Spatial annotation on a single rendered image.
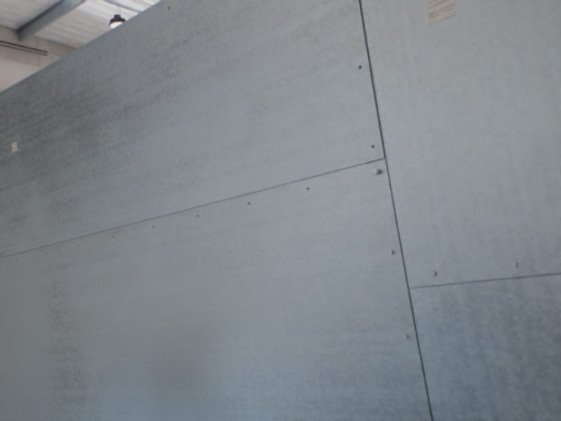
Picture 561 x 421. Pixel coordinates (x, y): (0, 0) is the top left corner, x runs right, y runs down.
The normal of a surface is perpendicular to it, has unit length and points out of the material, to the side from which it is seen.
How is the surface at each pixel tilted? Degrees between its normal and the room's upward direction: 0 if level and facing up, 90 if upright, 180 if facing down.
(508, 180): 90
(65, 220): 90
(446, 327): 90
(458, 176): 90
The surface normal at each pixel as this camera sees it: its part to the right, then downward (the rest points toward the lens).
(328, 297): -0.62, 0.00
